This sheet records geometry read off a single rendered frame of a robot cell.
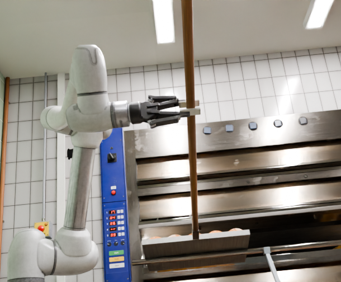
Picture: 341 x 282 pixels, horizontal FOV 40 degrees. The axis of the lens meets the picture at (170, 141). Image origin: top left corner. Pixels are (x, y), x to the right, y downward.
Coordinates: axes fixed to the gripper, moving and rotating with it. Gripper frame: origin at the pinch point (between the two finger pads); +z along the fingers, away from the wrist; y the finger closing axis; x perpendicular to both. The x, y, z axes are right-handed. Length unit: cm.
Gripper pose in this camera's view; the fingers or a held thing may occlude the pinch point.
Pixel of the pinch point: (189, 107)
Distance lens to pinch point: 157.9
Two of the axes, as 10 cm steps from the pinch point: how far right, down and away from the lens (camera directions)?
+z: 10.0, -0.9, -0.1
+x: -0.6, -5.9, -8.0
